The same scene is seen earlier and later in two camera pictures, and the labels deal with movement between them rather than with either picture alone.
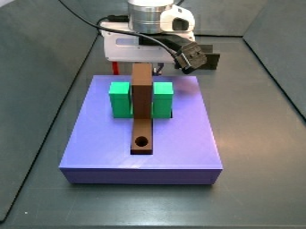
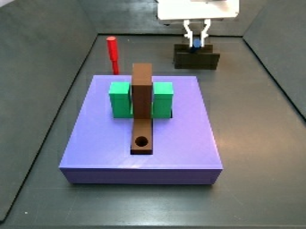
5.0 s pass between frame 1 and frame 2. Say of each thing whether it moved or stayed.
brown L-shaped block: stayed
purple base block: stayed
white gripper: moved
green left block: stayed
